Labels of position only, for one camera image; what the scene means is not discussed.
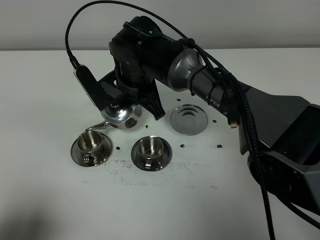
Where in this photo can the left stainless steel saucer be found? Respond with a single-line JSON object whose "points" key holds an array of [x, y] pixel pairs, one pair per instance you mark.
{"points": [[106, 152]]}

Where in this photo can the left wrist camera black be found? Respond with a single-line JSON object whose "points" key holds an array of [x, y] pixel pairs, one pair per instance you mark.
{"points": [[102, 93]]}

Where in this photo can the right stainless steel teacup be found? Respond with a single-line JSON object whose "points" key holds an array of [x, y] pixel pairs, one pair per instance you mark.
{"points": [[150, 151]]}

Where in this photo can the left stainless steel teacup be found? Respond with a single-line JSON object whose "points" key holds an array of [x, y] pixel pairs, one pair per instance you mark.
{"points": [[90, 145]]}

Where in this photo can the stainless steel teacup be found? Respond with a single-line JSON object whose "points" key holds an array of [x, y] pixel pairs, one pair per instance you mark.
{"points": [[90, 145], [150, 151]]}

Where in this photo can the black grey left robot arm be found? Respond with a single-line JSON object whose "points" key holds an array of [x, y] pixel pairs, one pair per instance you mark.
{"points": [[281, 133]]}

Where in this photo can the right stainless steel saucer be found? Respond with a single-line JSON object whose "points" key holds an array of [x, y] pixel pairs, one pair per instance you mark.
{"points": [[165, 160]]}

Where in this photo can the stainless steel teapot saucer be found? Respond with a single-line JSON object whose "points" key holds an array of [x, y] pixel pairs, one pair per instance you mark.
{"points": [[189, 119]]}

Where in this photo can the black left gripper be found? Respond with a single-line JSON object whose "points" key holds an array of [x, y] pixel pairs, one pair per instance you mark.
{"points": [[144, 54]]}

